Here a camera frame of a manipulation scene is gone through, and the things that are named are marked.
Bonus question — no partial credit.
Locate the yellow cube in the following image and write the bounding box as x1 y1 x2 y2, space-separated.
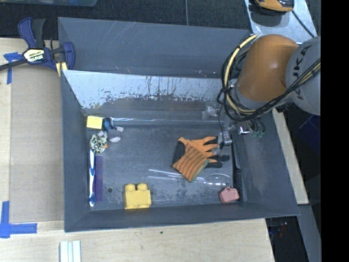
86 115 104 129

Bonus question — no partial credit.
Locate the pink small block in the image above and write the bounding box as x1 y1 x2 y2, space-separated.
219 187 240 204

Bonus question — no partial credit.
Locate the clear crumpled plastic piece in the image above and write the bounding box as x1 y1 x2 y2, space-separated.
201 105 219 121

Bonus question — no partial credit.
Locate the blue and white toy figure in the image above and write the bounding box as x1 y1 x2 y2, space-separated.
101 117 124 144

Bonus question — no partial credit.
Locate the blue and white toothbrush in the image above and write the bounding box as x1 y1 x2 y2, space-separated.
88 148 97 208

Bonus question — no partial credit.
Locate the yellow toy building brick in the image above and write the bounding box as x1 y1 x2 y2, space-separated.
124 183 153 210

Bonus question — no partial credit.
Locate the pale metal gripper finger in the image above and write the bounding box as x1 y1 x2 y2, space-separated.
212 131 233 156

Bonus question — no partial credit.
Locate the purple flat strip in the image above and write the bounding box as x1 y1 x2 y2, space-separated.
95 155 105 203

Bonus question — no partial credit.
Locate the grey metal bin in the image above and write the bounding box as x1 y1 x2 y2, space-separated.
57 17 301 233

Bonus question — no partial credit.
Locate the clear stemmed glass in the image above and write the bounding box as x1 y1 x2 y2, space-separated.
148 168 233 188

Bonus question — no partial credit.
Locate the orange and black work glove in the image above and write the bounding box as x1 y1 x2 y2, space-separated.
171 136 231 183

